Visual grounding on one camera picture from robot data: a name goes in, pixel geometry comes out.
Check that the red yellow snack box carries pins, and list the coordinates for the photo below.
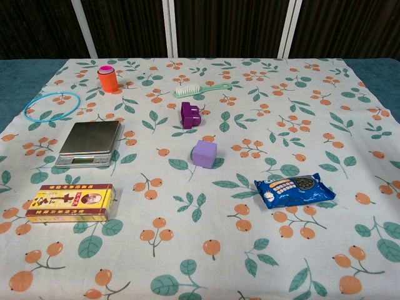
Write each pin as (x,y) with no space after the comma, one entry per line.
(68,203)

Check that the small digital scale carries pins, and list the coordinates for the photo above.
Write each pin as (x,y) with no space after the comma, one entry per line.
(90,137)

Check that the light purple foam cube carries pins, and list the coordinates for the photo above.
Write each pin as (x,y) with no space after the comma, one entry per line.
(203,154)

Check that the dark purple toy block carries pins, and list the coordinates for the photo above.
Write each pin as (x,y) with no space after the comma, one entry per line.
(189,117)

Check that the green brush with white bristles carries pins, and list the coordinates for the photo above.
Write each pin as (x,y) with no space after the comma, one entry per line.
(182,91)

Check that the floral print tablecloth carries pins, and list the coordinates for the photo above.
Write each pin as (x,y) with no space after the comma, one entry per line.
(218,243)

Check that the blue cookie packet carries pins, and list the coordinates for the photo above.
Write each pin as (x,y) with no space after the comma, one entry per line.
(293,191)

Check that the orange cylinder with pink cap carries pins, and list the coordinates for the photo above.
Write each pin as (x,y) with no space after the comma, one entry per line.
(108,82)

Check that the dark folding partition screen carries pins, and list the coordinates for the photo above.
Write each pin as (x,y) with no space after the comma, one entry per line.
(218,25)

